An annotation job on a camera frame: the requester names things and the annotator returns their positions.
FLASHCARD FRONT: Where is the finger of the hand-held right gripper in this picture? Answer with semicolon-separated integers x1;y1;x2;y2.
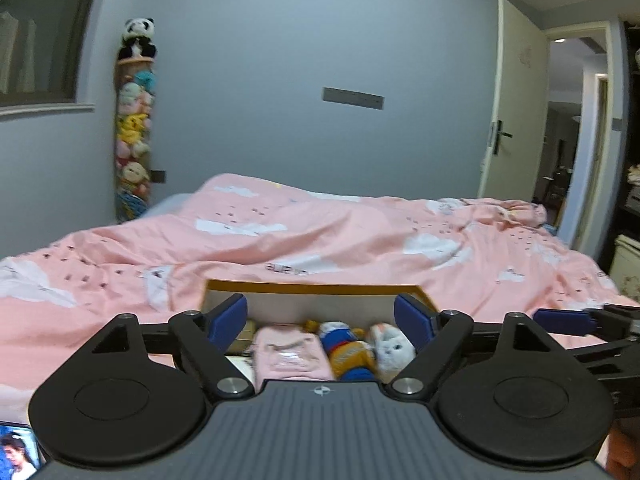
532;303;640;339
570;335;640;379

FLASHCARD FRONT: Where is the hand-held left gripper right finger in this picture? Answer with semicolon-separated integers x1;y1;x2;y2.
391;294;552;401

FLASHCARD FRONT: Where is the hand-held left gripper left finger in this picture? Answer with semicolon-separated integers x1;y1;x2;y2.
92;294;254;401

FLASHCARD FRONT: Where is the small brown cardboard box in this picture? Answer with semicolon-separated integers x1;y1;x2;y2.
235;319;259;353

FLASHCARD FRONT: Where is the white plush with striped hat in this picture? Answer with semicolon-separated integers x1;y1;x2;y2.
368;323;417;379

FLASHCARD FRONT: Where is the orange bear plush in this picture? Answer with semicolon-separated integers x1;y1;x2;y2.
319;320;377;382

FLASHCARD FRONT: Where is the pink pouch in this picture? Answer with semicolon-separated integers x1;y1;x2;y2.
249;325;336;382

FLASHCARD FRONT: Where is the orange cardboard box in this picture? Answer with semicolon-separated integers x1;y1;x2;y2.
199;279;442;387

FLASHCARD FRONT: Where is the white storage bin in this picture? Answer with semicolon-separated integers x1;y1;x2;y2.
612;234;640;303

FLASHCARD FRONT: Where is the pink cloud-print duvet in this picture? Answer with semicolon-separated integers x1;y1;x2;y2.
0;173;640;428

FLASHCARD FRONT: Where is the dark bookshelf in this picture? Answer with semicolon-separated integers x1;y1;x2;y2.
611;19;640;241

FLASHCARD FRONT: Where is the column of plush toys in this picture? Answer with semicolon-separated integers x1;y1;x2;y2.
113;57;157;224

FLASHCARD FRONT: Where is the cream door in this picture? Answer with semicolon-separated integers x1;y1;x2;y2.
477;0;549;202

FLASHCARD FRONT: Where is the panda plush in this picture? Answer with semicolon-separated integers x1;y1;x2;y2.
117;17;157;61

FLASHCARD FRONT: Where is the window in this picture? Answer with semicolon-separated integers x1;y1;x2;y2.
0;0;109;117

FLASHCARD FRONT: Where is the white door frame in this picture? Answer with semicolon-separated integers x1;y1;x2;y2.
545;20;615;251

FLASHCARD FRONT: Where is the black door handle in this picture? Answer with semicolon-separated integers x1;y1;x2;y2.
487;119;514;156

